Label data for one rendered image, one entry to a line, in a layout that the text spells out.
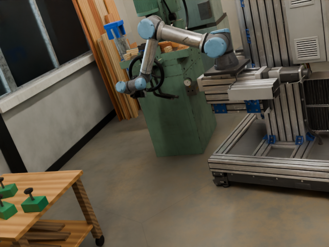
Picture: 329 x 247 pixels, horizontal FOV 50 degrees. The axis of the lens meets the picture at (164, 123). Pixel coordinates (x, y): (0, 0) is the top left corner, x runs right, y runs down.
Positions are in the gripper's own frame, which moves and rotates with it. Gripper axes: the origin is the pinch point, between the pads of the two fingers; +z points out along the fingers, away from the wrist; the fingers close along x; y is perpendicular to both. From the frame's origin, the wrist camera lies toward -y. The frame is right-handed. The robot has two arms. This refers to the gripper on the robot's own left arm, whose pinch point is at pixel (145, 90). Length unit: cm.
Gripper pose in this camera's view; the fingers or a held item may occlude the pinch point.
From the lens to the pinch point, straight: 267.2
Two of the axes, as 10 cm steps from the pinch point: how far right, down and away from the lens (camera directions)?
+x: 8.9, -1.5, -4.3
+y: 1.1, 9.9, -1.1
